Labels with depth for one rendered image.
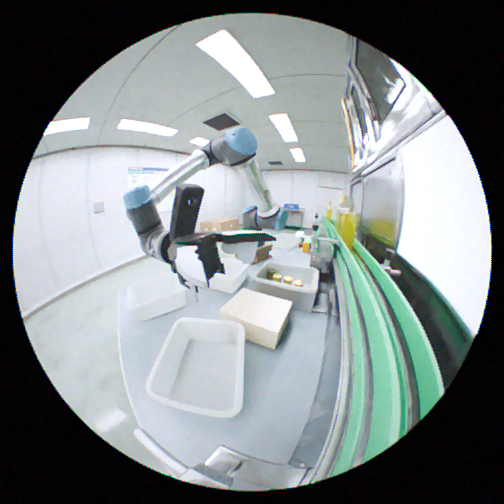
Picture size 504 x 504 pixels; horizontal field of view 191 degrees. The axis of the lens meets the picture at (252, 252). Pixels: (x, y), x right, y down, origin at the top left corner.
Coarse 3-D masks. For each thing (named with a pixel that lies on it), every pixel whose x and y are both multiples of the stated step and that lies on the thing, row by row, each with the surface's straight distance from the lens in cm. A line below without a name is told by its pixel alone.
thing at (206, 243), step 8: (168, 232) 30; (192, 232) 26; (200, 232) 26; (208, 232) 24; (160, 240) 30; (168, 240) 30; (176, 240) 23; (184, 240) 21; (192, 240) 21; (200, 240) 21; (208, 240) 22; (160, 248) 29; (200, 248) 21; (208, 248) 23; (216, 248) 24; (160, 256) 30; (168, 256) 30; (200, 256) 22; (208, 256) 23; (216, 256) 24; (208, 264) 24; (216, 264) 24; (176, 272) 31; (208, 272) 24; (216, 272) 26; (224, 272) 26; (184, 280) 27; (208, 280) 24
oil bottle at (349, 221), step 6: (348, 210) 63; (354, 210) 64; (348, 216) 63; (354, 216) 64; (342, 222) 67; (348, 222) 63; (354, 222) 64; (342, 228) 66; (348, 228) 64; (354, 228) 64; (342, 234) 64; (348, 234) 64; (354, 234) 65; (348, 240) 65; (348, 246) 65
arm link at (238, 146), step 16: (240, 128) 55; (224, 144) 54; (240, 144) 51; (256, 144) 57; (224, 160) 60; (240, 160) 54; (240, 176) 61; (256, 176) 59; (256, 192) 62; (272, 208) 68; (272, 224) 71
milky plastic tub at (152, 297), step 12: (156, 276) 63; (168, 276) 63; (132, 288) 64; (144, 288) 64; (156, 288) 64; (168, 288) 65; (180, 288) 56; (132, 300) 58; (144, 300) 64; (156, 300) 48; (168, 300) 50; (180, 300) 52; (144, 312) 52; (156, 312) 53
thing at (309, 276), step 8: (264, 264) 58; (272, 264) 61; (280, 264) 60; (288, 264) 60; (256, 272) 51; (264, 272) 57; (280, 272) 62; (288, 272) 61; (296, 272) 60; (304, 272) 60; (312, 272) 59; (256, 280) 48; (264, 280) 47; (304, 280) 61; (312, 280) 60; (288, 288) 45; (296, 288) 45; (304, 288) 45; (312, 288) 46
